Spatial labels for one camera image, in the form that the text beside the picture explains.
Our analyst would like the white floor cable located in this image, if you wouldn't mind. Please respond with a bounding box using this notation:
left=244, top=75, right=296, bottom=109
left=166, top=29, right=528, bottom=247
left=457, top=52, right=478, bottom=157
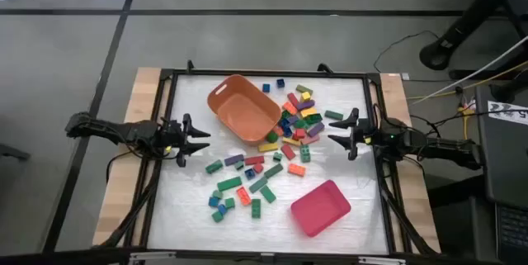
left=411, top=35, right=528, bottom=106

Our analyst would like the black stand leg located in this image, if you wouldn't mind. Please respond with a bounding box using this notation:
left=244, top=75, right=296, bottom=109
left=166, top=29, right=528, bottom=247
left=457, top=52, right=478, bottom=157
left=418, top=0, right=528, bottom=72

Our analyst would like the pink plastic tray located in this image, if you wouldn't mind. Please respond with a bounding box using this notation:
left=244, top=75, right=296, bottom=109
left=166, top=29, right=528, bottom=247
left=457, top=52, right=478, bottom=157
left=290, top=179, right=352, bottom=238

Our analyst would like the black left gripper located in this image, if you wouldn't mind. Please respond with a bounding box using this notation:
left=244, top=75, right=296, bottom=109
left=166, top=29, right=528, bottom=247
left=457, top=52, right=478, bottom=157
left=158, top=112, right=212, bottom=168

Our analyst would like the orange plastic bin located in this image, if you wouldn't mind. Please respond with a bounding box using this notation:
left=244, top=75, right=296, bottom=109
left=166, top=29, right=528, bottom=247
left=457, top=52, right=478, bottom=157
left=206, top=73, right=283, bottom=146

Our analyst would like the black equipment case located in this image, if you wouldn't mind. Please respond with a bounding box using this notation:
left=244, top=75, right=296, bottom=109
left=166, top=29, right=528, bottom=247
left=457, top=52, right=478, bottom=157
left=475, top=85, right=528, bottom=265

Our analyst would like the silver metal bracket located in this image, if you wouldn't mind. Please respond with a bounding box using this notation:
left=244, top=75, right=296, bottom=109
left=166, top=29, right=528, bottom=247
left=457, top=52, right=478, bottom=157
left=357, top=256, right=408, bottom=265
left=129, top=251, right=177, bottom=264

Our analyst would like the black keyboard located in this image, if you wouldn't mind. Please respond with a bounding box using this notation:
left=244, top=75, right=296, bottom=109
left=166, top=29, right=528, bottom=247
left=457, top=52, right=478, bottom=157
left=494, top=202, right=528, bottom=264

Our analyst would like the long orange studded brick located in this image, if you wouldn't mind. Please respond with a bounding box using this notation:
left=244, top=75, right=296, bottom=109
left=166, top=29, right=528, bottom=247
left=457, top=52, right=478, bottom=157
left=236, top=186, right=252, bottom=206

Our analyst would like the black metal table frame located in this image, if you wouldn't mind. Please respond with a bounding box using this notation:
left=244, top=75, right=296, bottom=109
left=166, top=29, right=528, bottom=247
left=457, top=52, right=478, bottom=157
left=123, top=60, right=441, bottom=258

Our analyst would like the white printed label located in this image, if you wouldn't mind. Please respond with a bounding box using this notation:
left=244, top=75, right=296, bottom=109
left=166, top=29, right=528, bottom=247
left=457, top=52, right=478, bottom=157
left=487, top=100, right=528, bottom=127

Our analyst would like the black cable bundle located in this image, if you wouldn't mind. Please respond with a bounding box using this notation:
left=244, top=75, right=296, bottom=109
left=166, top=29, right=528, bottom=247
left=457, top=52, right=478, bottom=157
left=378, top=161, right=439, bottom=256
left=98, top=153, right=166, bottom=250

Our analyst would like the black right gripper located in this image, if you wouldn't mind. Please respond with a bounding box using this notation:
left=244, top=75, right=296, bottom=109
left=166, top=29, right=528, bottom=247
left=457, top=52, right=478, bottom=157
left=328, top=107, right=399, bottom=162

